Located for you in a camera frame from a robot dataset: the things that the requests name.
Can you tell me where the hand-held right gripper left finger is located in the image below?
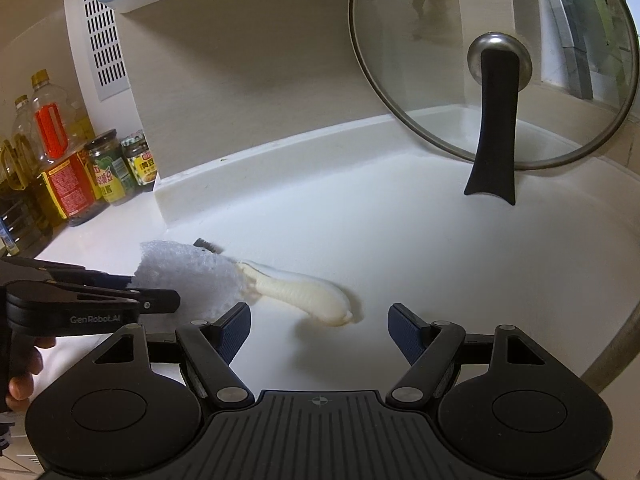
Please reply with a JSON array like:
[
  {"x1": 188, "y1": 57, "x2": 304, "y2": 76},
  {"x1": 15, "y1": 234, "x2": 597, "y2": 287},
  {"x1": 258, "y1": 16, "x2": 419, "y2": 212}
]
[{"x1": 92, "y1": 302, "x2": 253, "y2": 409}]

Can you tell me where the glass pot lid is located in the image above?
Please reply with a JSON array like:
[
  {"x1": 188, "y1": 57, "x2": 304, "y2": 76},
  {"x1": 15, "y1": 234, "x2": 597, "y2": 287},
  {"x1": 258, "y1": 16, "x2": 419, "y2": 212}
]
[{"x1": 348, "y1": 0, "x2": 640, "y2": 207}]

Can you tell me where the oil bottle with orange handle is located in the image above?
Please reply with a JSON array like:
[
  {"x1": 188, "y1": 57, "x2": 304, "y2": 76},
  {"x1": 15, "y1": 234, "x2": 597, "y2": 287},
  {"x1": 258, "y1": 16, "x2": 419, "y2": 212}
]
[{"x1": 30, "y1": 70, "x2": 109, "y2": 227}]

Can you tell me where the white wall vent grille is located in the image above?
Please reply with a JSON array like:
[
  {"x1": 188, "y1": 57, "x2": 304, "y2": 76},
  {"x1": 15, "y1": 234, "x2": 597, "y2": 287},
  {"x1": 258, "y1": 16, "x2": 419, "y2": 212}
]
[{"x1": 79, "y1": 0, "x2": 133, "y2": 102}]

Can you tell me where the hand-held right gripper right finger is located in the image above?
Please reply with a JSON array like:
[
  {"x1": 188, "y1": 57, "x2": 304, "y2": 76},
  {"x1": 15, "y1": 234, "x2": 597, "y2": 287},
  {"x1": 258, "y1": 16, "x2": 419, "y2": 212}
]
[{"x1": 387, "y1": 302, "x2": 548, "y2": 409}]

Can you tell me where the large dark oil bottle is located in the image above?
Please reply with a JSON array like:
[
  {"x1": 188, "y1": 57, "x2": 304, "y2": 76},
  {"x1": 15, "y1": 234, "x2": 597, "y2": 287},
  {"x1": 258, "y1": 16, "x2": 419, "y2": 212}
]
[{"x1": 0, "y1": 94, "x2": 54, "y2": 262}]

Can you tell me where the large green label jar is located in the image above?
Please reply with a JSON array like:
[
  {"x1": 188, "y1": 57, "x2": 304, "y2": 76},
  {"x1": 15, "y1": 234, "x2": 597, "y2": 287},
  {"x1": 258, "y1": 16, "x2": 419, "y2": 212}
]
[{"x1": 83, "y1": 129, "x2": 137, "y2": 207}]

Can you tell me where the person's left hand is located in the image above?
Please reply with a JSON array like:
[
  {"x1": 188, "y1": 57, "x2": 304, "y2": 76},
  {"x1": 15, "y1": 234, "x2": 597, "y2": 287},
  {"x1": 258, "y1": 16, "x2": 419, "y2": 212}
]
[{"x1": 5, "y1": 336, "x2": 57, "y2": 413}]

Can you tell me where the small yellow label jar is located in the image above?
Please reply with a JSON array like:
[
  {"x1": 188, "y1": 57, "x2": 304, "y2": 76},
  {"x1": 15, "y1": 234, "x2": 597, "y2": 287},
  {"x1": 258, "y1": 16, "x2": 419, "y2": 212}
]
[{"x1": 120, "y1": 130, "x2": 159, "y2": 193}]

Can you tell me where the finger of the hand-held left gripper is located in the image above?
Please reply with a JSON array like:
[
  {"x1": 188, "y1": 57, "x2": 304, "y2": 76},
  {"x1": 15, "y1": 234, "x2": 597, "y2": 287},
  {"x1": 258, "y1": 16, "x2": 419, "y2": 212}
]
[
  {"x1": 0, "y1": 256, "x2": 135, "y2": 292},
  {"x1": 5, "y1": 280, "x2": 181, "y2": 314}
]

